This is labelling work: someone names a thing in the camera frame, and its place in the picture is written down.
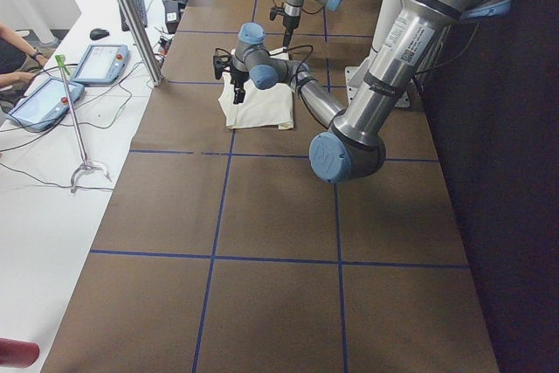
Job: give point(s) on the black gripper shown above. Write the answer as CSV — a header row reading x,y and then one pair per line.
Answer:
x,y
289,26
238,76

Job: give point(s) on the cream long-sleeve cat t-shirt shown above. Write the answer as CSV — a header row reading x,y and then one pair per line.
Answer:
x,y
267,102

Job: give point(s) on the person forearm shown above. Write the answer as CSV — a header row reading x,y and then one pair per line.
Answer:
x,y
11,37

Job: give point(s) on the person hand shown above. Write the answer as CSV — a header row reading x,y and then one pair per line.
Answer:
x,y
21,78

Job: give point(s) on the dark box with white label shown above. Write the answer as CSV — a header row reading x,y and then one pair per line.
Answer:
x,y
172,15

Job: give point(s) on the blue teach pendant far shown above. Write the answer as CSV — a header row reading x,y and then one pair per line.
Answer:
x,y
101,65

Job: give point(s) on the blue teach pendant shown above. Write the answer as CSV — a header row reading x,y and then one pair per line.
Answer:
x,y
101,65
44,108

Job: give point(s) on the black keyboard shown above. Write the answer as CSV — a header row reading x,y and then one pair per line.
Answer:
x,y
142,13

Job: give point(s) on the black computer mouse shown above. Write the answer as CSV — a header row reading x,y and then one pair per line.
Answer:
x,y
98,33

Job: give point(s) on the metal reacher grabber stick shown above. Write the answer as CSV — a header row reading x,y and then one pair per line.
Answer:
x,y
87,165

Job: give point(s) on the blue teach pendant near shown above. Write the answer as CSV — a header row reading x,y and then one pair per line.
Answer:
x,y
44,108

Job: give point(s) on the red cylinder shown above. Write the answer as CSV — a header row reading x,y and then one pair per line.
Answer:
x,y
18,354

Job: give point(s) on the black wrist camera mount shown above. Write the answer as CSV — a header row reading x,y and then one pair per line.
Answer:
x,y
221,64

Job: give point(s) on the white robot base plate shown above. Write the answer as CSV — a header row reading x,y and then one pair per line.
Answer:
x,y
355,76

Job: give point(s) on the grey aluminium frame post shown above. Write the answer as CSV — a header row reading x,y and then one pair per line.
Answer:
x,y
140,38

